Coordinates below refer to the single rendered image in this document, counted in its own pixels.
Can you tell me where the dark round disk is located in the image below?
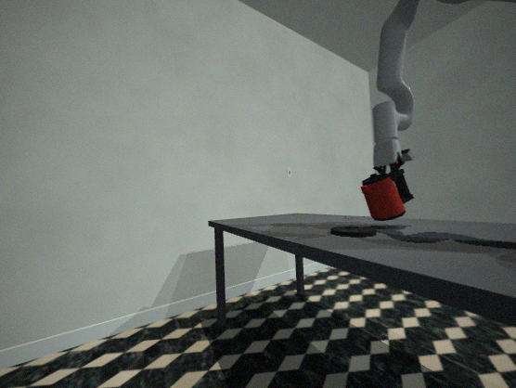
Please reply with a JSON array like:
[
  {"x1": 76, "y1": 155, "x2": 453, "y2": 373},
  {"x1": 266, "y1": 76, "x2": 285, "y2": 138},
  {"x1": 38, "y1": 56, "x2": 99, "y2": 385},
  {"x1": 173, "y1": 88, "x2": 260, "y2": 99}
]
[{"x1": 330, "y1": 226, "x2": 377, "y2": 237}]

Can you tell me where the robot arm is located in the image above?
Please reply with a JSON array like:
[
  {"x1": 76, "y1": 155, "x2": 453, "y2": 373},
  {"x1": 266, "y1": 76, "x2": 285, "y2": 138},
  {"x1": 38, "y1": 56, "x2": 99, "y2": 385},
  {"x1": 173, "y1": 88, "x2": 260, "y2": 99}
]
[{"x1": 372, "y1": 0, "x2": 419, "y2": 143}]

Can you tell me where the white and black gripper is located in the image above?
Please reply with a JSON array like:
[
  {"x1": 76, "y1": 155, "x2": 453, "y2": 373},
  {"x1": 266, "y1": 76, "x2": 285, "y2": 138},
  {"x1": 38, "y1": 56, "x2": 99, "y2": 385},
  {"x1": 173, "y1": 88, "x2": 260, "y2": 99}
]
[{"x1": 373, "y1": 139, "x2": 405, "y2": 182}]

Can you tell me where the red kettle with grey lid and handle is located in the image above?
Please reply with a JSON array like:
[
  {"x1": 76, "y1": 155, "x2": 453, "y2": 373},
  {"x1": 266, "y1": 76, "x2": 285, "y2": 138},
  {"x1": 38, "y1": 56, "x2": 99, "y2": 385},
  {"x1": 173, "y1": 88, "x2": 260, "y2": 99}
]
[{"x1": 361, "y1": 169, "x2": 414, "y2": 221}]

